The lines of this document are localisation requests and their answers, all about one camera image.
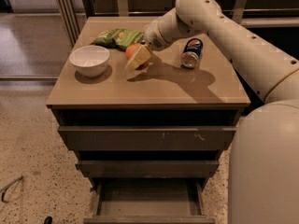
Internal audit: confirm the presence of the grey middle drawer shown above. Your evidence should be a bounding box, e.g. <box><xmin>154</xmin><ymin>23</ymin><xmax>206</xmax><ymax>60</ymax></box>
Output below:
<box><xmin>76</xmin><ymin>161</ymin><xmax>219</xmax><ymax>178</ymax></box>

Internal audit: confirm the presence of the blue pepsi can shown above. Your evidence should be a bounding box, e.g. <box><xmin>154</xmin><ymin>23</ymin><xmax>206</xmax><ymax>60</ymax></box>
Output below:
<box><xmin>181</xmin><ymin>38</ymin><xmax>203</xmax><ymax>69</ymax></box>

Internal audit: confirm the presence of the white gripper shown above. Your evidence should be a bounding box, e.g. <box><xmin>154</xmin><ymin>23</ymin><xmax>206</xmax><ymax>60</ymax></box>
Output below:
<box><xmin>125</xmin><ymin>20</ymin><xmax>170</xmax><ymax>72</ymax></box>

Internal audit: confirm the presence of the grey top drawer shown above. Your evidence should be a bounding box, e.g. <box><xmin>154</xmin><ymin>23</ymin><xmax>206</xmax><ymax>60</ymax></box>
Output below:
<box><xmin>58</xmin><ymin>126</ymin><xmax>236</xmax><ymax>151</ymax></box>

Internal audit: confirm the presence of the grey drawer cabinet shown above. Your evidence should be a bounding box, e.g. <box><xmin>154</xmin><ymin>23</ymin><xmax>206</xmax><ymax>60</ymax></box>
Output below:
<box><xmin>46</xmin><ymin>15</ymin><xmax>251</xmax><ymax>224</ymax></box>

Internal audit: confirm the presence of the white bowl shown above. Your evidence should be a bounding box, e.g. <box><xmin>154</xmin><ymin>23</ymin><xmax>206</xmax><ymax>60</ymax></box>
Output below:
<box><xmin>69</xmin><ymin>45</ymin><xmax>110</xmax><ymax>77</ymax></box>

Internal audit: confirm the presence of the metal railing frame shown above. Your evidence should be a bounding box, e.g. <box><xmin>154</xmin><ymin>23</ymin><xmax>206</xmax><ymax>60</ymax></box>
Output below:
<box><xmin>56</xmin><ymin>0</ymin><xmax>299</xmax><ymax>43</ymax></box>

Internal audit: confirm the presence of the green chip bag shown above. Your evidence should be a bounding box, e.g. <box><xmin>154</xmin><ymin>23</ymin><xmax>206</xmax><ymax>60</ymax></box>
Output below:
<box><xmin>93</xmin><ymin>28</ymin><xmax>144</xmax><ymax>50</ymax></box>

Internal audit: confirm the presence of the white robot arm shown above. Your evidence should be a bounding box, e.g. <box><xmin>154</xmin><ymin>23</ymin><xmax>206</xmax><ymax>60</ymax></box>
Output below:
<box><xmin>126</xmin><ymin>0</ymin><xmax>299</xmax><ymax>224</ymax></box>

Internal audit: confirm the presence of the open grey bottom drawer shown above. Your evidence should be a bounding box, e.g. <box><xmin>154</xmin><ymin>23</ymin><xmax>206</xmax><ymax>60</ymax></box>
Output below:
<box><xmin>83</xmin><ymin>178</ymin><xmax>215</xmax><ymax>224</ymax></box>

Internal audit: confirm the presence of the orange fruit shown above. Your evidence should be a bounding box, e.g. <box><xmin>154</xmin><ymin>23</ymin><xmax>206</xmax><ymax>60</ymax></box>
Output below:
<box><xmin>125</xmin><ymin>43</ymin><xmax>140</xmax><ymax>60</ymax></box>

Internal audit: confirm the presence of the black object on floor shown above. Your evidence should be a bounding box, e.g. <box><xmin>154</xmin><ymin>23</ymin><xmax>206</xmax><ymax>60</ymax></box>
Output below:
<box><xmin>44</xmin><ymin>217</ymin><xmax>52</xmax><ymax>224</ymax></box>

